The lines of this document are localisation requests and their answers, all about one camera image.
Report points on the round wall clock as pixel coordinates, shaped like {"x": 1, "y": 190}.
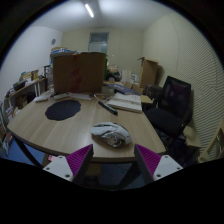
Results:
{"x": 53, "y": 41}

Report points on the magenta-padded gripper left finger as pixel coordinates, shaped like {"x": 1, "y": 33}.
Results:
{"x": 56, "y": 166}

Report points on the large brown cardboard box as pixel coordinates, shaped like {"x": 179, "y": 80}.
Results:
{"x": 79, "y": 72}

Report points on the window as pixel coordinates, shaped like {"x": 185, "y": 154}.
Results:
{"x": 98, "y": 42}

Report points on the small white flat box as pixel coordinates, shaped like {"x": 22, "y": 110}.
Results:
{"x": 41, "y": 98}

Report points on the white thick book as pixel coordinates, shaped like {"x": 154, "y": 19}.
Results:
{"x": 126, "y": 102}

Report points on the wooden shelf unit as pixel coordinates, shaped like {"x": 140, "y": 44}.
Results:
{"x": 25, "y": 90}

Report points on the light wooden chair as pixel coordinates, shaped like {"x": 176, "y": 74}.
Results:
{"x": 213, "y": 143}

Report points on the ceiling tube light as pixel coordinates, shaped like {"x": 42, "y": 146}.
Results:
{"x": 89, "y": 10}

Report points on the black marker pen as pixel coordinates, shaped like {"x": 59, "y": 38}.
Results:
{"x": 107, "y": 107}

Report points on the dark blue book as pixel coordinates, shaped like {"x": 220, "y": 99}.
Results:
{"x": 124, "y": 89}

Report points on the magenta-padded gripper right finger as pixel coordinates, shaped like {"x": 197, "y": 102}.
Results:
{"x": 166, "y": 166}

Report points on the tall open cardboard box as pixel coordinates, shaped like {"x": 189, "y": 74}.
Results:
{"x": 148, "y": 71}

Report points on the white paper sheet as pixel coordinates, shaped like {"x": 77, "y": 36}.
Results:
{"x": 81, "y": 96}

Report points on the white and silver computer mouse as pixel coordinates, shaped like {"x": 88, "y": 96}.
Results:
{"x": 111, "y": 134}

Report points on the black office chair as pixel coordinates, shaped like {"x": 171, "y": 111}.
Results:
{"x": 166, "y": 115}

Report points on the black round mouse pad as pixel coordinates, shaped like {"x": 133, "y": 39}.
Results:
{"x": 62, "y": 110}

